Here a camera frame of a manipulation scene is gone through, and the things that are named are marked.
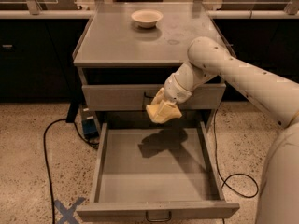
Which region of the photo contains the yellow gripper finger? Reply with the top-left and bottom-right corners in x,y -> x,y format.
151,88 -> 164,105
155,101 -> 182,122

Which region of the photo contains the blue power box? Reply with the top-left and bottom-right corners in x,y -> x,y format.
80,105 -> 99,139

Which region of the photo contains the black cable on right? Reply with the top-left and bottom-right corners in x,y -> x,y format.
212,107 -> 260,200

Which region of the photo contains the dark background counter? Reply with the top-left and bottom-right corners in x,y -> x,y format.
0,19 -> 299,103

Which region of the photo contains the grey drawer cabinet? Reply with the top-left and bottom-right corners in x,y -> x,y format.
74,3 -> 225,130

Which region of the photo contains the yellow sponge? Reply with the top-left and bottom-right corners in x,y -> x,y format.
146,105 -> 165,124

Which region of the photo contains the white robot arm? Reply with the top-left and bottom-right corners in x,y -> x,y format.
147,36 -> 299,224

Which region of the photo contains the grey open middle drawer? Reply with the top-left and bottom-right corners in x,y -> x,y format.
77,121 -> 239,223

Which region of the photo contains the white ceramic bowl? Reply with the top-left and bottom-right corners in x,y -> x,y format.
131,9 -> 164,29

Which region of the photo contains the black cable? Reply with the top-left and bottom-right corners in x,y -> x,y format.
212,107 -> 260,200
42,118 -> 100,224

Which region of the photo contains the blue tape cross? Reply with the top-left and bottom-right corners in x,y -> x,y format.
54,197 -> 85,224

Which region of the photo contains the black cable on left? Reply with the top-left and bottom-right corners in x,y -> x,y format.
42,118 -> 100,224

